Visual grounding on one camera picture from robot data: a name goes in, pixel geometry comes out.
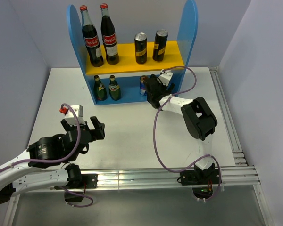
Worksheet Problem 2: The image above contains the silver blue can front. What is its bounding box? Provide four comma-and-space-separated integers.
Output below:
139, 76, 148, 96

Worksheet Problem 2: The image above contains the green bottle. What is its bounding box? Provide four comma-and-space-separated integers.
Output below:
94, 75, 108, 101
109, 75, 121, 101

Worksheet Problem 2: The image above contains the black yellow can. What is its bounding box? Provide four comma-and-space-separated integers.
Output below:
152, 29, 168, 62
134, 32, 147, 64

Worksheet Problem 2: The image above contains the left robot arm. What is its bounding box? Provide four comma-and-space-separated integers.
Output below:
0, 116, 105, 204

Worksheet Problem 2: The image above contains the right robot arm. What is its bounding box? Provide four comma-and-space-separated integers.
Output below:
144, 75, 217, 184

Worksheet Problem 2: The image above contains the blue and yellow shelf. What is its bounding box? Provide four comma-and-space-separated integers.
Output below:
66, 0, 199, 106

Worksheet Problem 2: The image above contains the right cola glass bottle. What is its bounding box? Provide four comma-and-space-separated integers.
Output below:
100, 3, 119, 65

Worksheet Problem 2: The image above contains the cola glass bottle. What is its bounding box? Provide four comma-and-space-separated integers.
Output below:
80, 5, 104, 67
100, 3, 119, 65

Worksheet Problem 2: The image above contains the left cola glass bottle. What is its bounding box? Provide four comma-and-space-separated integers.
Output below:
80, 5, 104, 67

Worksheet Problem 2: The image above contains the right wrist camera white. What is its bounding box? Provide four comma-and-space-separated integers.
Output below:
158, 69, 173, 86

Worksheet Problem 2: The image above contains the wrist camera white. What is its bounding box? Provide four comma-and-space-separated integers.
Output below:
59, 105, 85, 126
158, 69, 173, 86

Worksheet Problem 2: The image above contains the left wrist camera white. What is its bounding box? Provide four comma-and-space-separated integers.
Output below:
59, 105, 85, 126

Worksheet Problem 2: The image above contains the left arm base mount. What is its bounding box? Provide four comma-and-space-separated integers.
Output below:
63, 174, 98, 205

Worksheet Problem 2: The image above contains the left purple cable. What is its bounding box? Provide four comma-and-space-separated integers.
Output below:
0, 103, 94, 208

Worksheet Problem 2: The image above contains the purple cable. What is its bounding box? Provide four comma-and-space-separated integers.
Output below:
154, 66, 222, 201
0, 103, 94, 208

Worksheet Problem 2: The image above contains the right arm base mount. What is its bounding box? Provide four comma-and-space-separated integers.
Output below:
176, 169, 221, 199

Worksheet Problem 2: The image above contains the aluminium side rail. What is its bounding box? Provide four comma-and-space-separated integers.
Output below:
209, 67, 248, 167

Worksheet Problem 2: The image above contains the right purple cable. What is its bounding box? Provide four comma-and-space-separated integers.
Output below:
154, 66, 222, 201

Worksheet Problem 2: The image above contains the aluminium front rail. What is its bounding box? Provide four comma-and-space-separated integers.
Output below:
13, 166, 261, 194

